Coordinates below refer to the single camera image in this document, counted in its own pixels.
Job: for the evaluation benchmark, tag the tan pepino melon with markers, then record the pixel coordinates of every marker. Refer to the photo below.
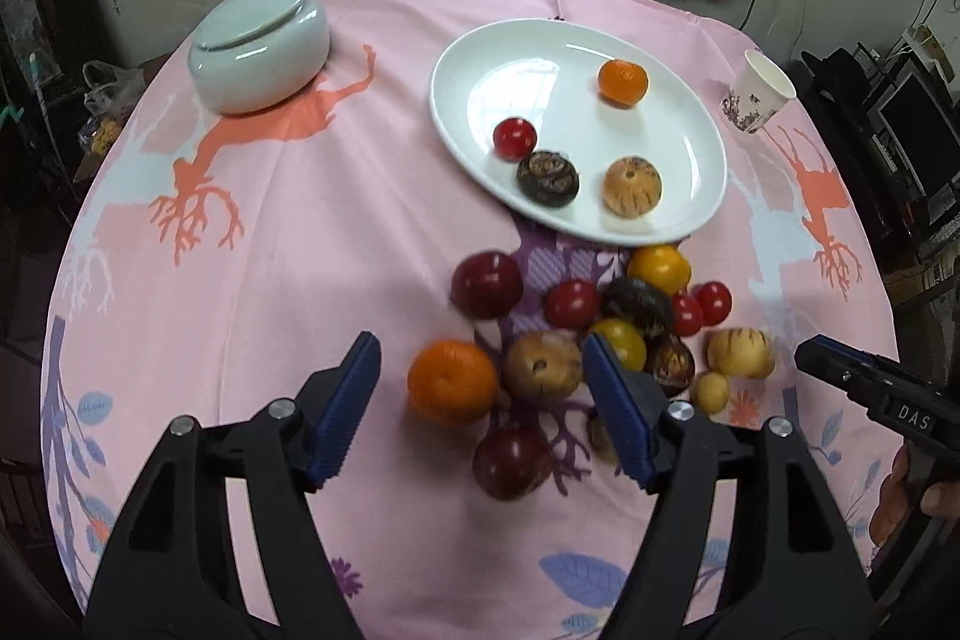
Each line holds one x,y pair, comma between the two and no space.
632,185

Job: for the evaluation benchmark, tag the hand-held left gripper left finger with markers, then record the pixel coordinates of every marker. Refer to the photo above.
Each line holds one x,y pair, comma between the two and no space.
349,407

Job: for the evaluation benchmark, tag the white plastic bag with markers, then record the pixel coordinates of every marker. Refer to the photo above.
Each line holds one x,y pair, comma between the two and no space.
112,85

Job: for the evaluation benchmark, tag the orange-yellow tomato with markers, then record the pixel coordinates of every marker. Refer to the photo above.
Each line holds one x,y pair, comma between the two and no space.
658,269

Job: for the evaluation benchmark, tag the striped pepino melon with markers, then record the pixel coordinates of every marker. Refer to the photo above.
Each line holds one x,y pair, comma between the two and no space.
739,351

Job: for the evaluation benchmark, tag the white oval plate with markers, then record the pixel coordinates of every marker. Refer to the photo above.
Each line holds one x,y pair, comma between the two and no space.
555,63

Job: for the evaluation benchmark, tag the dark purple passion fruit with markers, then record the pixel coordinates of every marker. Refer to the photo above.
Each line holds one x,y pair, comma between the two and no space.
637,306

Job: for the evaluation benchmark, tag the white ceramic lidded jar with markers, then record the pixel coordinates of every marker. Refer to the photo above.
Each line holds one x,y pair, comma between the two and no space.
255,63

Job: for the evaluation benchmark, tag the brown round fruit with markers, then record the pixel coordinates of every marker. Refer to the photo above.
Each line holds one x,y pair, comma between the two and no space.
541,368

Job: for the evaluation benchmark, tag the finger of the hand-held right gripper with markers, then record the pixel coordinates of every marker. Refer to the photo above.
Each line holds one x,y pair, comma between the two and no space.
840,366

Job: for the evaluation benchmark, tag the small red cherry tomato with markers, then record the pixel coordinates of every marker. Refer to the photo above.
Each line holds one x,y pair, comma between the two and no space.
514,138

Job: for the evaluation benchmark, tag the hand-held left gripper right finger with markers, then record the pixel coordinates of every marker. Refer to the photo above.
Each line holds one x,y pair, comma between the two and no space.
615,415

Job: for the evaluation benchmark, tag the orange tangerine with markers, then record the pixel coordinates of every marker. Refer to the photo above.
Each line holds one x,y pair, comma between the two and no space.
622,82
452,381

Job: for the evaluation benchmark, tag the person's right hand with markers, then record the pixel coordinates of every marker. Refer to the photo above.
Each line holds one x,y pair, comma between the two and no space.
892,497

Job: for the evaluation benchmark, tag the dark red plum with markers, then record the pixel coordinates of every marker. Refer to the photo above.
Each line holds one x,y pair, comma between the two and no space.
512,461
487,284

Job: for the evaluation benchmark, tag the pink printed tablecloth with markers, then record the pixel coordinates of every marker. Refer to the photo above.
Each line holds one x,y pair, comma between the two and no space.
300,235

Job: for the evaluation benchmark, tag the floral paper cup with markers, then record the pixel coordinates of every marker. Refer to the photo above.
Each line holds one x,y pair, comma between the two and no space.
750,100

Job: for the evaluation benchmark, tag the yellow tomato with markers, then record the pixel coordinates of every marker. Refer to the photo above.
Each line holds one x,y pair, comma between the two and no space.
626,340

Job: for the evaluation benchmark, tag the computer monitor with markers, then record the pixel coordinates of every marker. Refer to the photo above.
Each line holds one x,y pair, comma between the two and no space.
911,119

